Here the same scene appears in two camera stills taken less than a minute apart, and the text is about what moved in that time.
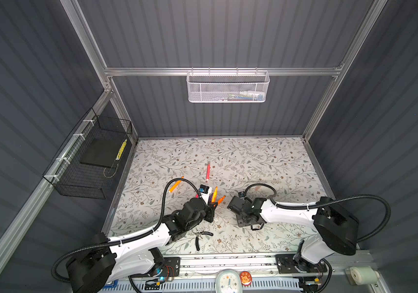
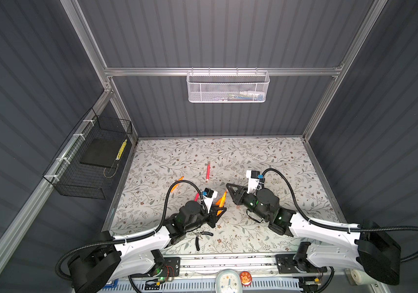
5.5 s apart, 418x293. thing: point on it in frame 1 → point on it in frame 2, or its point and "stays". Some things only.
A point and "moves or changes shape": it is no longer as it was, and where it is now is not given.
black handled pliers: x=198 y=234 stays
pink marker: x=208 y=171 stays
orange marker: x=215 y=195 moves or changes shape
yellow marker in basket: x=121 y=149 stays
